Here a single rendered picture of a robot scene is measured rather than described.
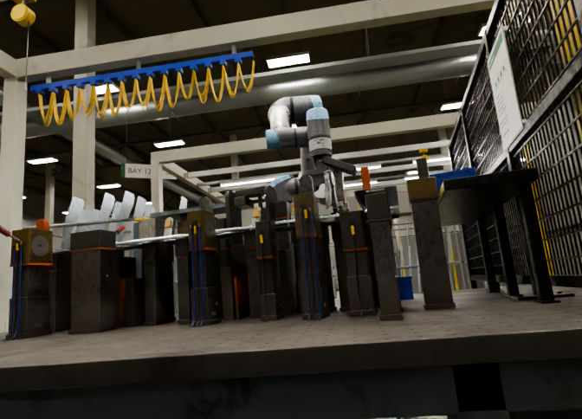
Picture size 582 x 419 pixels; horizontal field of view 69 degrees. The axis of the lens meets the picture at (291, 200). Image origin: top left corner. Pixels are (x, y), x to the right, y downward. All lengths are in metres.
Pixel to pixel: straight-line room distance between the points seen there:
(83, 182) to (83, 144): 0.80
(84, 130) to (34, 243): 8.03
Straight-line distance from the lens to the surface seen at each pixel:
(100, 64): 5.17
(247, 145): 7.90
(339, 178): 1.61
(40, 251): 1.72
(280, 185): 2.07
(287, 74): 9.34
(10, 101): 5.59
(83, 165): 9.44
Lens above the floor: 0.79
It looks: 11 degrees up
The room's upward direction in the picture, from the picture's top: 5 degrees counter-clockwise
